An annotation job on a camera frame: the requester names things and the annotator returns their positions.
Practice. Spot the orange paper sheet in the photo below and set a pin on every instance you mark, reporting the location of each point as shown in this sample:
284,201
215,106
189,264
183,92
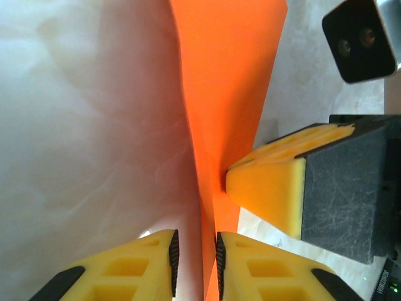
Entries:
225,78

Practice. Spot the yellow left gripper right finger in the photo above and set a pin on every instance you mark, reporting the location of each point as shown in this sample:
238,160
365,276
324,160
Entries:
266,276

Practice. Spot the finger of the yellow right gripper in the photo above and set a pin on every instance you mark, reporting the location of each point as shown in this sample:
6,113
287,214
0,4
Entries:
300,138
266,188

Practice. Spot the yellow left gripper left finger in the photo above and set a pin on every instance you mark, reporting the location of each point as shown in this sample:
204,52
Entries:
125,272

